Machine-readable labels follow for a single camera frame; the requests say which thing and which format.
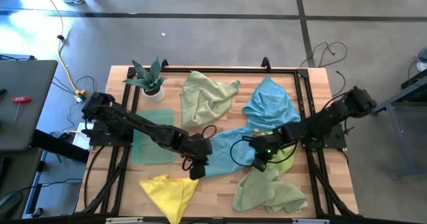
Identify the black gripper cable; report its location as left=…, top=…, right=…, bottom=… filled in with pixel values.
left=181, top=125, right=218, bottom=171
left=230, top=135, right=258, bottom=167

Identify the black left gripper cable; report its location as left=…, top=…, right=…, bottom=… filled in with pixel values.
left=181, top=125, right=218, bottom=171

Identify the black short floor cable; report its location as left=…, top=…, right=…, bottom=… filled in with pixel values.
left=333, top=69, right=347, bottom=98

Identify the white paper sheet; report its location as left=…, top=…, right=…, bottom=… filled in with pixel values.
left=71, top=122, right=91, bottom=151

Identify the grey metal table frame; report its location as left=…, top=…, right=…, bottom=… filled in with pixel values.
left=370, top=69, right=427, bottom=180

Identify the black aluminium table frame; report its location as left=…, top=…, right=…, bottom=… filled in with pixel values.
left=75, top=57, right=360, bottom=218

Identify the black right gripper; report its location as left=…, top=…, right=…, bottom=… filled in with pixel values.
left=248, top=130, right=286, bottom=172

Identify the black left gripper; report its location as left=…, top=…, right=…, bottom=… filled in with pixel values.
left=181, top=133, right=214, bottom=181

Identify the snake plant in white pot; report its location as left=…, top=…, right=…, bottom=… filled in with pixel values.
left=122, top=56, right=167, bottom=103

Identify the lime green microfiber towel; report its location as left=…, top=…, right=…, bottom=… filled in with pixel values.
left=255, top=130, right=296, bottom=177

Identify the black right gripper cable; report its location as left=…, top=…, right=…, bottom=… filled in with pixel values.
left=230, top=135, right=258, bottom=167

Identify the yellow floor cable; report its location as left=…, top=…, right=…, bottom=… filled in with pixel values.
left=35, top=0, right=88, bottom=103

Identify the pale green microfiber towel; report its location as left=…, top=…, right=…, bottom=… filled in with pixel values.
left=232, top=168, right=308, bottom=214
left=179, top=70, right=241, bottom=129

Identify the red-handled tool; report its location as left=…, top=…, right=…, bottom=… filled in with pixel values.
left=10, top=96, right=33, bottom=123

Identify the sky blue microfiber towel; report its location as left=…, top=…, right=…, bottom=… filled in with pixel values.
left=242, top=76, right=302, bottom=133

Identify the teal microfiber towel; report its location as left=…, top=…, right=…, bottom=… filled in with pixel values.
left=203, top=127, right=260, bottom=178

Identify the grey side table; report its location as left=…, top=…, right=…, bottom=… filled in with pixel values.
left=0, top=59, right=59, bottom=151

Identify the yellow microfiber towel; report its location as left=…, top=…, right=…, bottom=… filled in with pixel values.
left=139, top=173, right=200, bottom=224

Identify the black looped floor cable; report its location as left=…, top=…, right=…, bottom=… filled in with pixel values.
left=300, top=41, right=348, bottom=68

